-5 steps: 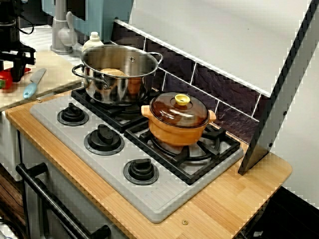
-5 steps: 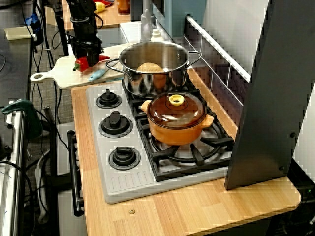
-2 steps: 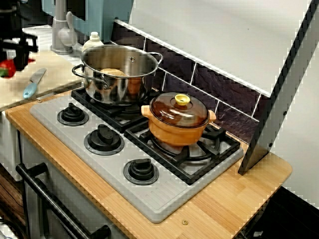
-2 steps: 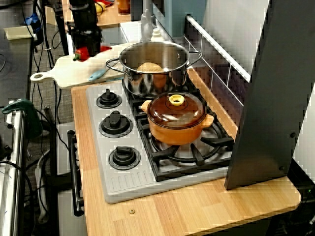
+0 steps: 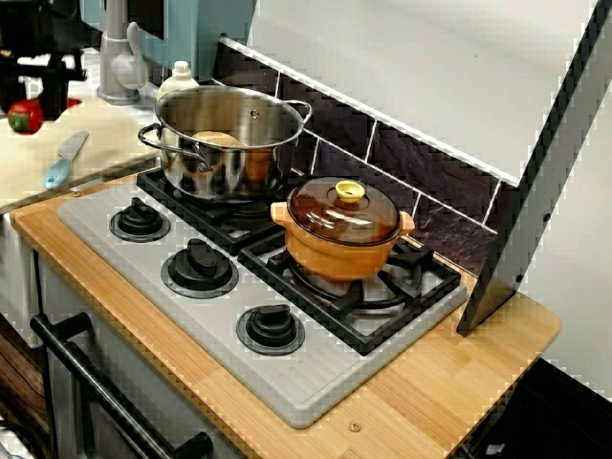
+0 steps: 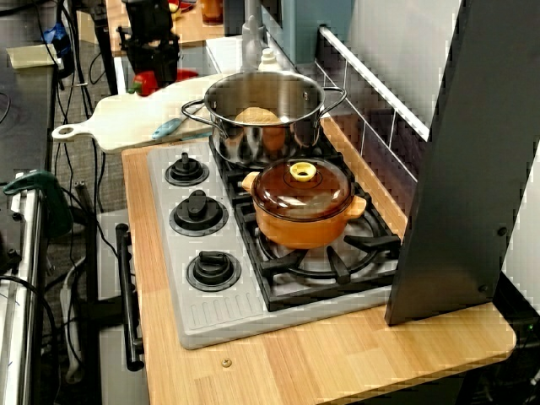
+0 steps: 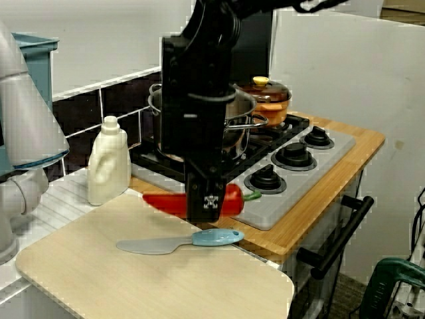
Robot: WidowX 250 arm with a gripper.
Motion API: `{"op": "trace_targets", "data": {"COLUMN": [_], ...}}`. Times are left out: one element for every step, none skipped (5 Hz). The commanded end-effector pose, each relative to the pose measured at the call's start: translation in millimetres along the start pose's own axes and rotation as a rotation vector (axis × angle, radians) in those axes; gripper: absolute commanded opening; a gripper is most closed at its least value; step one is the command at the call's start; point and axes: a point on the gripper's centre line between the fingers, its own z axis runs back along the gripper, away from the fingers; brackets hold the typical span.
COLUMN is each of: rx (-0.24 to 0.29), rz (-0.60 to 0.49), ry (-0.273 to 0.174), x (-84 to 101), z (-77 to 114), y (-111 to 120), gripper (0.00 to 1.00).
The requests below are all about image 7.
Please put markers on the pale wooden cutting board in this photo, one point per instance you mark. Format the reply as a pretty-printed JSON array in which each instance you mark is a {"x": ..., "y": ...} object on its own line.
[{"x": 133, "y": 282}]

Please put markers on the brown lid yellow knob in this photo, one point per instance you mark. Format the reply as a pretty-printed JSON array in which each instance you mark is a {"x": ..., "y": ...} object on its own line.
[{"x": 269, "y": 91}]

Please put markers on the black stove knob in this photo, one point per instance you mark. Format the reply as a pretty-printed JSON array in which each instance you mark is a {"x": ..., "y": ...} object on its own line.
[
  {"x": 317, "y": 138},
  {"x": 293, "y": 156},
  {"x": 265, "y": 181}
]

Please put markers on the white detergent bottle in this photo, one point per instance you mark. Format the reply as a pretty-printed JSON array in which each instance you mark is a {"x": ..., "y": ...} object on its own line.
[{"x": 106, "y": 166}]

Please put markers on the brown cardboard box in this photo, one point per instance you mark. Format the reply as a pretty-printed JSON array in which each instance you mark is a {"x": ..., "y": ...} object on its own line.
[{"x": 405, "y": 13}]

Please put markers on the grey toy faucet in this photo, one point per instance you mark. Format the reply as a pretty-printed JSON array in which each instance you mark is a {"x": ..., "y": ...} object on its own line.
[{"x": 30, "y": 116}]

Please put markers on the red toy chili pepper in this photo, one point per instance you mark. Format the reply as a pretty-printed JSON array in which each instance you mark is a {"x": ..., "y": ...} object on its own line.
[{"x": 162, "y": 202}]

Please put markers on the black burner grate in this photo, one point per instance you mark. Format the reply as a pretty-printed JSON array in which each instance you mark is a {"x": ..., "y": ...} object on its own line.
[
  {"x": 149, "y": 161},
  {"x": 295, "y": 124}
]

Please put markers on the white toy oven front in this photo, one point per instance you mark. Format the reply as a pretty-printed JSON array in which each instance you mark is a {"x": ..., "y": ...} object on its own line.
[{"x": 352, "y": 186}]

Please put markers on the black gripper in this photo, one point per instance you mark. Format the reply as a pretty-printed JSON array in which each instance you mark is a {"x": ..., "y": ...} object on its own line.
[{"x": 199, "y": 139}]

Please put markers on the dark green tool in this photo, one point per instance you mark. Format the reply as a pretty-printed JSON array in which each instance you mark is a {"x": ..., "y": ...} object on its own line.
[{"x": 385, "y": 285}]

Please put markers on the grey gas stove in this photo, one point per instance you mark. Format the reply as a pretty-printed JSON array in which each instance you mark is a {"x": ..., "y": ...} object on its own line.
[{"x": 282, "y": 206}]

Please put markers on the stainless steel pot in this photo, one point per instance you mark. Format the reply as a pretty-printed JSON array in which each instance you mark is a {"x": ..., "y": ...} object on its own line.
[{"x": 237, "y": 139}]

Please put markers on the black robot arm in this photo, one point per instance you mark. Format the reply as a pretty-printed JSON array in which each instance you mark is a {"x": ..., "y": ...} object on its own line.
[{"x": 206, "y": 60}]

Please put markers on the white backdrop board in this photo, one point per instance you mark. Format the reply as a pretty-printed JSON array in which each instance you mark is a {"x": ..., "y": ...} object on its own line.
[{"x": 348, "y": 83}]

